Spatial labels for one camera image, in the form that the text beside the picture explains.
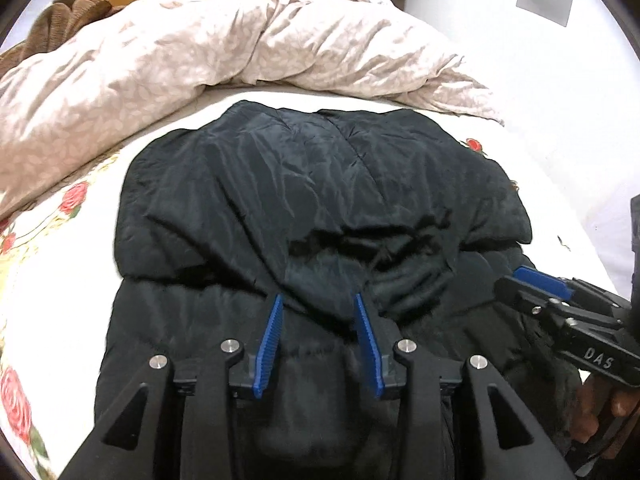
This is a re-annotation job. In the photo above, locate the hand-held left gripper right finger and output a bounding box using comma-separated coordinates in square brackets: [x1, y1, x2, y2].
[352, 291, 576, 480]

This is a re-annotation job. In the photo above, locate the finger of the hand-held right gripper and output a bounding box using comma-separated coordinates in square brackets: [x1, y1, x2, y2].
[494, 276, 568, 326]
[514, 266, 576, 303]

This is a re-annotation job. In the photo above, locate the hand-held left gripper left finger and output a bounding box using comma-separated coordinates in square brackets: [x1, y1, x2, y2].
[60, 292, 286, 480]

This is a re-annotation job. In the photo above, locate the black puffer jacket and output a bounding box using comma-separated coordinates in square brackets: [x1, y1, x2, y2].
[95, 100, 583, 480]

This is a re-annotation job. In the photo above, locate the person's right hand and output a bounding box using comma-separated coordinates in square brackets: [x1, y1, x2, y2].
[570, 375, 640, 461]

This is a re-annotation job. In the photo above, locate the rose printed bed sheet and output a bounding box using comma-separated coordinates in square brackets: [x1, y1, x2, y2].
[0, 85, 621, 471]

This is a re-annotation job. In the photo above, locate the beige patterned duvet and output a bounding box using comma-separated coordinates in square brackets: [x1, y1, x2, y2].
[0, 0, 503, 221]

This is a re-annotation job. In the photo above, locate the brown plush blanket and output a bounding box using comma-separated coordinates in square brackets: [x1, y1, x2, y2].
[0, 0, 113, 76]

